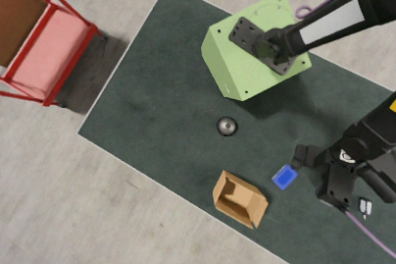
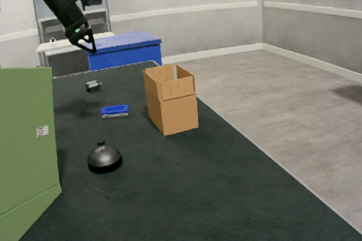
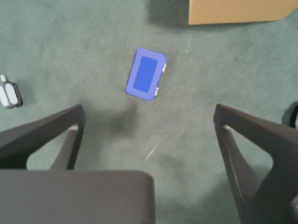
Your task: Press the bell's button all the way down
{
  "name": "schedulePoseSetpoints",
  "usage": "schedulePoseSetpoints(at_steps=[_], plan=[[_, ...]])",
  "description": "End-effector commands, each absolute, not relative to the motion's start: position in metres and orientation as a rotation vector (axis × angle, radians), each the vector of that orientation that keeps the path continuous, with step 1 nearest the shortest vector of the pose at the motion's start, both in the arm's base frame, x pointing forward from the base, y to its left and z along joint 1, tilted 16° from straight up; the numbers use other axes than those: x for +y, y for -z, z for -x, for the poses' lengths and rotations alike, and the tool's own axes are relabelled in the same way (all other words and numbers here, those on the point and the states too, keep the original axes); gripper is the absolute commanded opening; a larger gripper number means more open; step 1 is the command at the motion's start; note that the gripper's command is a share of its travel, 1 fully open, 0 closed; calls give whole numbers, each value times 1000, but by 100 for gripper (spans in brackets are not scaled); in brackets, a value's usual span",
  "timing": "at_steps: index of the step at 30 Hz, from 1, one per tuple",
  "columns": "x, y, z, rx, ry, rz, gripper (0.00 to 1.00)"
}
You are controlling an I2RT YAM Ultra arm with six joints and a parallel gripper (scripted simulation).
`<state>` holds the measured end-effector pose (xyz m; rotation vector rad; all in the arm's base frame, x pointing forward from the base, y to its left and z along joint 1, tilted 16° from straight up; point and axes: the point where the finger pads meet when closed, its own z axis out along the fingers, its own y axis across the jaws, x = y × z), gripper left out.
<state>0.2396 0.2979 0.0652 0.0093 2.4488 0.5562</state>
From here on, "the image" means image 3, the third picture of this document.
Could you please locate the brown cardboard box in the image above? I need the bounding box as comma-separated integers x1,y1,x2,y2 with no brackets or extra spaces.
189,0,298,24

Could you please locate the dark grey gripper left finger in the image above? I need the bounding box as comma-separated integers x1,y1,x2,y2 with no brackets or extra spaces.
0,104,86,170

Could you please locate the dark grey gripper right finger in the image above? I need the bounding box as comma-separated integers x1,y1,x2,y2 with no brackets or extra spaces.
213,103,298,224

